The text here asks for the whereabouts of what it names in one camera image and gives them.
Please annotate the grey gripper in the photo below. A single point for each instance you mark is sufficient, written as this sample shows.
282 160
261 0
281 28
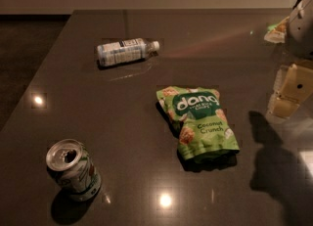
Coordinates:
301 30

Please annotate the clear plastic water bottle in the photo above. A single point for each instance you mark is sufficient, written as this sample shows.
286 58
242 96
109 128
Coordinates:
125 51

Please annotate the green 7up soda can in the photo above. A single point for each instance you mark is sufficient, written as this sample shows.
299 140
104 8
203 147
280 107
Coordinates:
70 165

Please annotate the green snack packet in background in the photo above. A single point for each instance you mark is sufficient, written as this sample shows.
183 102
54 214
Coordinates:
277 32

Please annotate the green dang snack bag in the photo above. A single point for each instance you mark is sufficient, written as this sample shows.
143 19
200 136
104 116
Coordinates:
202 126

